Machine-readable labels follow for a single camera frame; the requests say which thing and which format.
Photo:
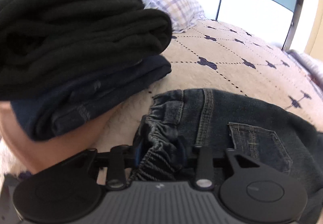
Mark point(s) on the dark blue denim jeans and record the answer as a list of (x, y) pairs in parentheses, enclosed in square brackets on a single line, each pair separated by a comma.
[(227, 113)]

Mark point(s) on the navy folded pants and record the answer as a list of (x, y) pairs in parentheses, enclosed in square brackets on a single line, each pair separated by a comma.
[(101, 92)]

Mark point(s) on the purple checked pillow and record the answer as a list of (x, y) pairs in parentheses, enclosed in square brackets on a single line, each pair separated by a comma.
[(174, 4)]

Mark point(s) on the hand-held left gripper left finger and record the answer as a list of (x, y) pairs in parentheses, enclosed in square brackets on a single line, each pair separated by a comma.
[(138, 149)]

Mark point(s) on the black folded fleece garment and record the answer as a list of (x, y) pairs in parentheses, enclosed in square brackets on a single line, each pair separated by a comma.
[(75, 24)]

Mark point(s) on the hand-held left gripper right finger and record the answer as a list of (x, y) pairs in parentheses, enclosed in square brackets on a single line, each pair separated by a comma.
[(205, 163)]

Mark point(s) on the beige bear print bedspread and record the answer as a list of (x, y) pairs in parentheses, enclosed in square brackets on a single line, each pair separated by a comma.
[(227, 62)]

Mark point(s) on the lilac fleece quilt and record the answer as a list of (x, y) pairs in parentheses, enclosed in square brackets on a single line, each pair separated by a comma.
[(307, 62)]

